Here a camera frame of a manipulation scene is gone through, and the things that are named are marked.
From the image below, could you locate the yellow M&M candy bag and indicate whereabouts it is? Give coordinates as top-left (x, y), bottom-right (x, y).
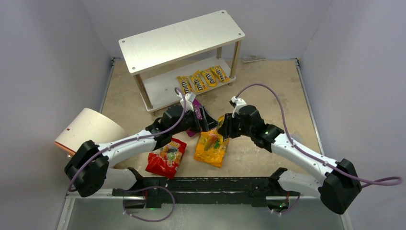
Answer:
top-left (201, 69), bottom-right (218, 87)

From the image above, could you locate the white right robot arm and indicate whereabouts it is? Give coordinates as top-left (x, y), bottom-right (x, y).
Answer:
top-left (218, 105), bottom-right (362, 215)

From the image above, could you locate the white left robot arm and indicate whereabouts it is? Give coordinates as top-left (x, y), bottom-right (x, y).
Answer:
top-left (64, 105), bottom-right (219, 197)

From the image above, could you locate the purple gummy candy bag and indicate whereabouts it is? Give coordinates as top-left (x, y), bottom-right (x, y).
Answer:
top-left (186, 98), bottom-right (203, 137)

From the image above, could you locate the orange gummy candy bag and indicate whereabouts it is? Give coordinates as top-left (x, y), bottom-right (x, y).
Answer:
top-left (194, 128), bottom-right (229, 168)

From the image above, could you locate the red gummy candy bag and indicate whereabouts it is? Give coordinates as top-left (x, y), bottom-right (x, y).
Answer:
top-left (145, 138), bottom-right (187, 179)

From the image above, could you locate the white two-tier shelf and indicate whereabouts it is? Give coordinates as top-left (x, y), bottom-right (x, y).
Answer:
top-left (118, 10), bottom-right (245, 112)

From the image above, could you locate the white cylindrical lamp shade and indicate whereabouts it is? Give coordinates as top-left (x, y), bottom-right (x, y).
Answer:
top-left (54, 108), bottom-right (129, 157)

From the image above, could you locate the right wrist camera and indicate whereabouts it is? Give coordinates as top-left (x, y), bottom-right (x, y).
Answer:
top-left (229, 96), bottom-right (247, 118)

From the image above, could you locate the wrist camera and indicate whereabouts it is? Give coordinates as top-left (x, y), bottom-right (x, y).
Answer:
top-left (229, 96), bottom-right (247, 118)
top-left (178, 92), bottom-right (196, 112)

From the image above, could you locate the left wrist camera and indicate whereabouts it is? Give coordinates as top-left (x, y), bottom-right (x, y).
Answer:
top-left (178, 92), bottom-right (196, 112)

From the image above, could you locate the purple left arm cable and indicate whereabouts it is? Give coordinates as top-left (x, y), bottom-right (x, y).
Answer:
top-left (67, 87), bottom-right (188, 193)

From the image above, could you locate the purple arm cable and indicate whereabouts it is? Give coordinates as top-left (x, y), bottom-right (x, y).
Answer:
top-left (67, 87), bottom-right (188, 193)
top-left (235, 83), bottom-right (404, 188)

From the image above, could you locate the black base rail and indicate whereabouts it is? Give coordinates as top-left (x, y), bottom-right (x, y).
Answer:
top-left (112, 168), bottom-right (296, 208)

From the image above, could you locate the grey bracket at wall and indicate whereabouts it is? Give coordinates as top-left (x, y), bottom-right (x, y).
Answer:
top-left (243, 56), bottom-right (266, 63)

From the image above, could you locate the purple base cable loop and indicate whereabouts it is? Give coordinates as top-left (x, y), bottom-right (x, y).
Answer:
top-left (123, 186), bottom-right (176, 223)

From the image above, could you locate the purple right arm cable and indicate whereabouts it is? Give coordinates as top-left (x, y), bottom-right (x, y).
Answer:
top-left (235, 83), bottom-right (404, 188)

